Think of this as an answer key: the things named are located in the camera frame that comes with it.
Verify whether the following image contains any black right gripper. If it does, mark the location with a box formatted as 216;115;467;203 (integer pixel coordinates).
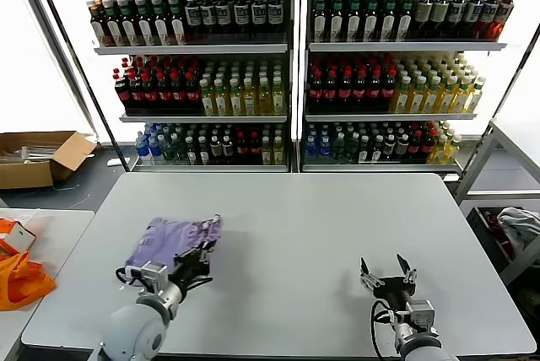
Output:
359;253;419;312

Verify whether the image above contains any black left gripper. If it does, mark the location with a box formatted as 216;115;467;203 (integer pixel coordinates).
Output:
170;240;212;291

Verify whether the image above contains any purple t-shirt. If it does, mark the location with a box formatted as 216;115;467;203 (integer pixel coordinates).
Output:
125;213;224;284

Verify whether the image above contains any black storage crate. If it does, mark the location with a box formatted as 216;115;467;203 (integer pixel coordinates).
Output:
467;206;540;272

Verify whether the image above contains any small red label cola bottle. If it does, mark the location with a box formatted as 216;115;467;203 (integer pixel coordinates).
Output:
248;132;262;165
421;131;436;159
408;132;423;162
235;132;249;165

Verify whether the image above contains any red garment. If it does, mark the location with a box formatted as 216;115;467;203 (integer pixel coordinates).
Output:
484;208;518;261

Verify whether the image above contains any side cart with cloth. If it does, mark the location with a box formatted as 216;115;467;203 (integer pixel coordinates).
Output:
455;118;540;288

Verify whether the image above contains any grey crumpled garment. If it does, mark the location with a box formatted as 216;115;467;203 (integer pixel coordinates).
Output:
497;207;540;251

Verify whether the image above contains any red cap cola bottle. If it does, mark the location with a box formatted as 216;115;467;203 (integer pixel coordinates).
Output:
186;73;203;112
143;73;160;112
367;69;383;105
308;69;324;105
323;69;338;105
114;73;132;112
129;73;146;112
172;73;188;112
381;68;397;105
337;69;354;105
158;73;175;112
353;69;368;105

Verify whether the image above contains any white and orange carton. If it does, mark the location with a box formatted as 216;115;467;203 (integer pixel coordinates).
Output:
0;216;39;252

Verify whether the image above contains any orange fabric bag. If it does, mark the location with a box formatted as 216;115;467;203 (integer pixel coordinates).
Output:
0;251;58;311

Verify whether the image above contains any open cardboard box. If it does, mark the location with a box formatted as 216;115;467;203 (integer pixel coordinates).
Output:
0;130;99;190

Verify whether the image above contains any white packing material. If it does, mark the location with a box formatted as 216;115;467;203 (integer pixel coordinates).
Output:
0;143;58;166

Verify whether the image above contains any black diagonal pole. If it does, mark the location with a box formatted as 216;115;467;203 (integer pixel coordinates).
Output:
28;0;132;173
457;25;540;183

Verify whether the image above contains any grey metal shelving unit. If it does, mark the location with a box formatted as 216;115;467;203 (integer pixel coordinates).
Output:
301;0;522;175
63;0;296;173

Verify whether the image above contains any green label tea bottle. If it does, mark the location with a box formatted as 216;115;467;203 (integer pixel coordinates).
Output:
364;0;381;44
118;0;138;47
134;0;154;46
151;0;170;46
329;0;347;44
397;0;416;44
168;0;188;46
311;0;329;44
103;0;123;47
346;0;365;44
381;0;399;44

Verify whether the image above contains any white label dark bottle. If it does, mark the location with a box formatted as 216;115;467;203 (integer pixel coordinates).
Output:
186;0;203;41
268;0;286;41
235;0;252;41
251;0;269;41
202;0;219;41
216;0;234;41

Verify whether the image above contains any amber drink bottle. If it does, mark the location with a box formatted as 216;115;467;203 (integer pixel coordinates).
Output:
89;0;107;47

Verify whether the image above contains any grey window pillar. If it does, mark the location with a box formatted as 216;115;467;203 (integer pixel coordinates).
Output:
10;0;102;145

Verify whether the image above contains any beige label dark bottle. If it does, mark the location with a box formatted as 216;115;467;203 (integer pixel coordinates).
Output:
431;0;451;40
413;0;435;40

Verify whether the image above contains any blue white label bottle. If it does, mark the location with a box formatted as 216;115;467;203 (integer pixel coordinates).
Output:
448;0;468;40
480;0;501;40
465;0;485;40

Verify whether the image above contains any red drink bottle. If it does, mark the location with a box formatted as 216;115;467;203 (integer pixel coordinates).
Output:
493;0;516;41

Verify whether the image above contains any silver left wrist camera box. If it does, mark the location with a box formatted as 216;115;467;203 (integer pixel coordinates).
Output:
138;261;170;294

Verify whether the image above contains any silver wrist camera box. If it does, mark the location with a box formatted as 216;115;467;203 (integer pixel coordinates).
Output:
407;299;435;331
138;261;170;294

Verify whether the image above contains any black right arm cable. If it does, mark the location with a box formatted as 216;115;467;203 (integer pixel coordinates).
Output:
370;298;402;358

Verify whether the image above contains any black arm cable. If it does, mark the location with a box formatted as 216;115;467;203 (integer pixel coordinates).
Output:
370;298;402;358
116;266;214;291

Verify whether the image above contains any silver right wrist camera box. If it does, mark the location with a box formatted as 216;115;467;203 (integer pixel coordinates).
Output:
407;299;435;331

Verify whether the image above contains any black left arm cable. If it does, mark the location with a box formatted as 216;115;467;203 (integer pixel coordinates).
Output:
116;266;214;291

